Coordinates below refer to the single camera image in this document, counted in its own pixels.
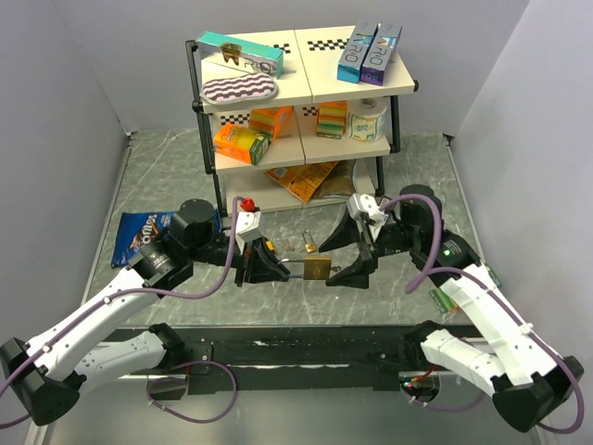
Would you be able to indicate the orange snack packet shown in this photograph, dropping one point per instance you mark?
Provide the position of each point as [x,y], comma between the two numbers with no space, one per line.
[301,181]

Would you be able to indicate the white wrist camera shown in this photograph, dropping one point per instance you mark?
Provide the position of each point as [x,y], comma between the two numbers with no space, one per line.
[364,208]
[249,223]

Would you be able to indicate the blue Doritos chip bag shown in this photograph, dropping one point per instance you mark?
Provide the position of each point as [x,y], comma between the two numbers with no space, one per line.
[136,230]

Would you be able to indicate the teal toothpaste box lying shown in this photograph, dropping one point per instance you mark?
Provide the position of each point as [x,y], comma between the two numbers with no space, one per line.
[238,54]

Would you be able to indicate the orange sponge box rear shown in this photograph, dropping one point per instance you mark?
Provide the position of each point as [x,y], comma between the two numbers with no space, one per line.
[269,121]

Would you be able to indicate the blue toothpaste box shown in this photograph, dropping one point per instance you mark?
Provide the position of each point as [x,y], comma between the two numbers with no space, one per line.
[358,44]

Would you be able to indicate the toilet paper roll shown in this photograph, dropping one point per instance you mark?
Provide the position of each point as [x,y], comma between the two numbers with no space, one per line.
[366,119]

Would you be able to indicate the brown seed bag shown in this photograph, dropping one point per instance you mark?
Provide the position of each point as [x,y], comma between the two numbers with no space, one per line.
[339,182]

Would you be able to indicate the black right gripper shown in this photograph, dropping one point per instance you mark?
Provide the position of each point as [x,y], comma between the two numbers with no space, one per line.
[354,275]

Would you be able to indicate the beige three-tier shelf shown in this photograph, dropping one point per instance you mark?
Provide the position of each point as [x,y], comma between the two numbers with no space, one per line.
[305,84]

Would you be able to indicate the orange sponge pack on table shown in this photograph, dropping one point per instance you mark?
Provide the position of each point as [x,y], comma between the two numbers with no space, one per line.
[446,305]

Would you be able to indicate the colourful sponge stack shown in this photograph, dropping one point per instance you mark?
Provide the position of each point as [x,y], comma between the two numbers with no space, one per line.
[331,119]

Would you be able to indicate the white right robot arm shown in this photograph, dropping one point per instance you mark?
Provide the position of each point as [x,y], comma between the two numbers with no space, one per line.
[526,379]

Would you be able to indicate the purple toothpaste box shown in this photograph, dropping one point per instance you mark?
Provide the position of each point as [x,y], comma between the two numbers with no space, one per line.
[381,51]

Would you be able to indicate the orange sponge box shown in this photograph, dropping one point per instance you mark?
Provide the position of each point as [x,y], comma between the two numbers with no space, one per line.
[269,121]
[241,143]

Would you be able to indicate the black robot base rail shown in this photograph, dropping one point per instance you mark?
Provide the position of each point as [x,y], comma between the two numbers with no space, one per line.
[299,357]

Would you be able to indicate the orange sponge box front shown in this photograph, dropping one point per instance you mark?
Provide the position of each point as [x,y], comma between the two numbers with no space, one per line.
[241,143]

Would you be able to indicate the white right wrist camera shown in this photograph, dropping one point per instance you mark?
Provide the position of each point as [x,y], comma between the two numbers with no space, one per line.
[364,208]

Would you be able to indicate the small brass padlock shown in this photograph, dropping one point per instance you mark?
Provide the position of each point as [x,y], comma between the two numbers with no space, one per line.
[309,242]

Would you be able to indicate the large brass padlock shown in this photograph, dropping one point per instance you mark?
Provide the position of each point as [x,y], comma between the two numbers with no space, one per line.
[314,268]

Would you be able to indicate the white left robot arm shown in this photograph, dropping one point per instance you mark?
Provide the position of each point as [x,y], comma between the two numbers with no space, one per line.
[189,259]

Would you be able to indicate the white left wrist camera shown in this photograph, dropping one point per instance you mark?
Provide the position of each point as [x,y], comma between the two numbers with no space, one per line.
[249,223]

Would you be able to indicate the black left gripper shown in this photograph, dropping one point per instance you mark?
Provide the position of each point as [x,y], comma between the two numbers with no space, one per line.
[263,255]

